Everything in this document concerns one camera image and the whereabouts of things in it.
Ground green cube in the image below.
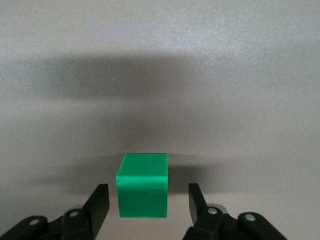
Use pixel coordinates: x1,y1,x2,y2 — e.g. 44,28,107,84
115,152,169,218

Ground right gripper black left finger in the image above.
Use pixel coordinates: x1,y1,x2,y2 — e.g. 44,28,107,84
0,183,111,240

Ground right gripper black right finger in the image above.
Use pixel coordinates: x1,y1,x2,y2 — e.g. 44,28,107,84
181,182,288,240

